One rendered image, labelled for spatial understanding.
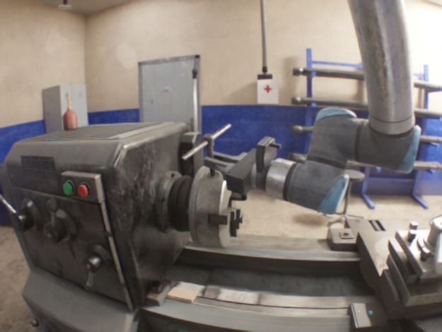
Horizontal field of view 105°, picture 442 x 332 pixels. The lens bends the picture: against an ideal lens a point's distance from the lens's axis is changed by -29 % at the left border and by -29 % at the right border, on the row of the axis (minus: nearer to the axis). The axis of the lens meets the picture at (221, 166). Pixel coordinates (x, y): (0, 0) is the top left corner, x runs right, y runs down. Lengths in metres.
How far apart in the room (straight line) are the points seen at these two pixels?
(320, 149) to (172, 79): 3.61
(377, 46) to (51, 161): 0.74
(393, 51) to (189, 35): 3.81
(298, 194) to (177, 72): 3.60
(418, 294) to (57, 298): 1.04
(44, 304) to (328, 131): 1.03
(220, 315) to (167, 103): 3.61
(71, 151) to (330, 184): 0.62
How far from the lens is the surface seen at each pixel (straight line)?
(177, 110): 3.95
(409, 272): 0.60
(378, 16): 0.36
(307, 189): 0.49
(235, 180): 0.54
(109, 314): 0.82
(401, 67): 0.39
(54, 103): 4.17
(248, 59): 3.75
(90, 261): 0.65
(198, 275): 1.06
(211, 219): 0.65
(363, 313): 0.77
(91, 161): 0.60
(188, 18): 4.16
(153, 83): 4.15
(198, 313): 0.75
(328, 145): 0.50
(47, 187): 0.76
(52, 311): 0.97
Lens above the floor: 1.42
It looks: 16 degrees down
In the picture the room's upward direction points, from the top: 1 degrees counter-clockwise
